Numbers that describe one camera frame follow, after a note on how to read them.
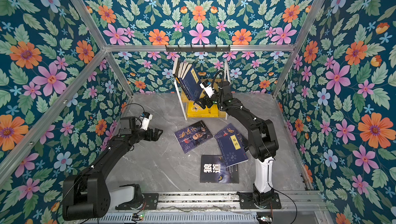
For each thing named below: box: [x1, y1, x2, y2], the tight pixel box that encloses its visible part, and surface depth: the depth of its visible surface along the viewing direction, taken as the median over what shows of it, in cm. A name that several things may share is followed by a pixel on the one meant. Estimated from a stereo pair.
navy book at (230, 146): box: [213, 123, 249, 168], surface depth 90 cm
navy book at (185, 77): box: [177, 61, 196, 101], surface depth 82 cm
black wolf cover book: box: [200, 154, 240, 184], surface depth 84 cm
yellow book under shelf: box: [187, 113, 219, 118], surface depth 103 cm
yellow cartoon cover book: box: [187, 101, 220, 118], surface depth 103 cm
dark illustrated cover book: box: [174, 119, 214, 154], surface depth 97 cm
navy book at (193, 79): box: [182, 63, 203, 102], surface depth 84 cm
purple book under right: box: [213, 122, 249, 156], surface depth 93 cm
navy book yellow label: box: [174, 61, 191, 101], surface depth 81 cm
